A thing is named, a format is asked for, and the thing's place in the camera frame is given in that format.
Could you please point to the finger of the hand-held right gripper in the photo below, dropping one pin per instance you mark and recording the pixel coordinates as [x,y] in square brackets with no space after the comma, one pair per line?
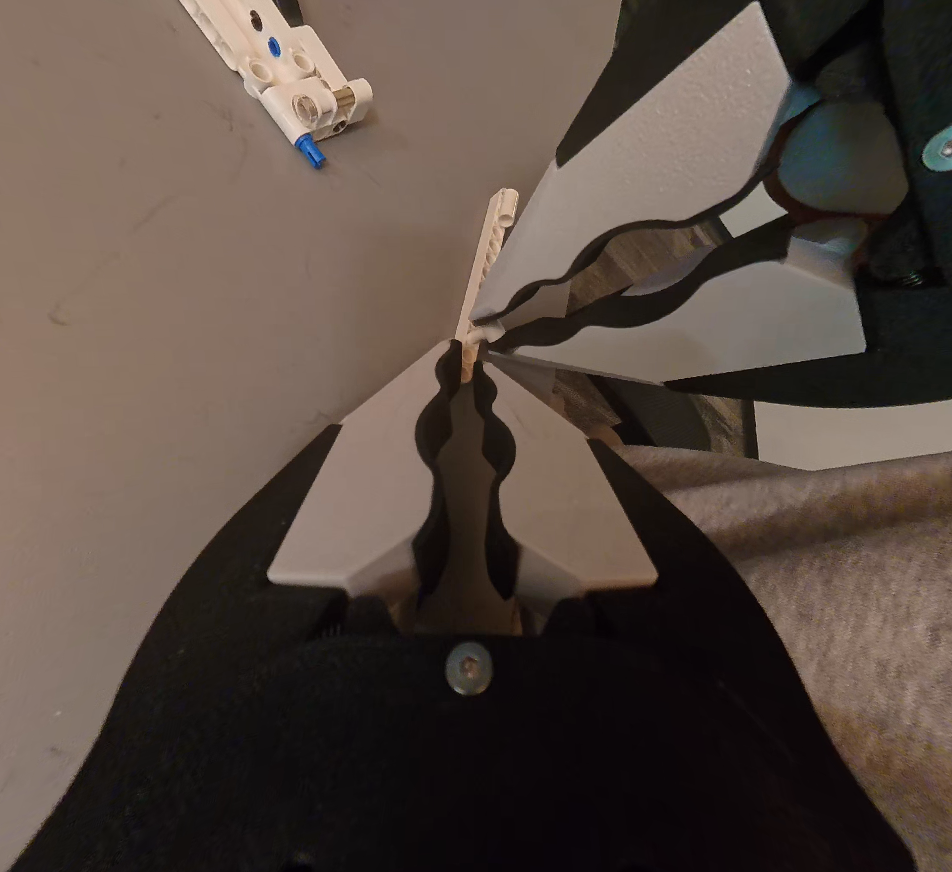
[654,143]
[744,322]

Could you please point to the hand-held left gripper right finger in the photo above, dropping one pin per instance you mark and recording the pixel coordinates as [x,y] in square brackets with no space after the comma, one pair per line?
[580,515]

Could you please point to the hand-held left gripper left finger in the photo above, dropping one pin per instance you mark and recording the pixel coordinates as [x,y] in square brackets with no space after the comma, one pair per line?
[349,515]

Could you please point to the long white lego beam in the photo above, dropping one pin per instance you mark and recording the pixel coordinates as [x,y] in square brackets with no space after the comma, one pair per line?
[491,255]

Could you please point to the small white lego pin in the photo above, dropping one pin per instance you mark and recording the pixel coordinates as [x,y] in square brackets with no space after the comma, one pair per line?
[483,331]

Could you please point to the white zebra lego helicopter model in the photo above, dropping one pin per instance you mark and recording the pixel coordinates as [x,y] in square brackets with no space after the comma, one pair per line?
[238,9]

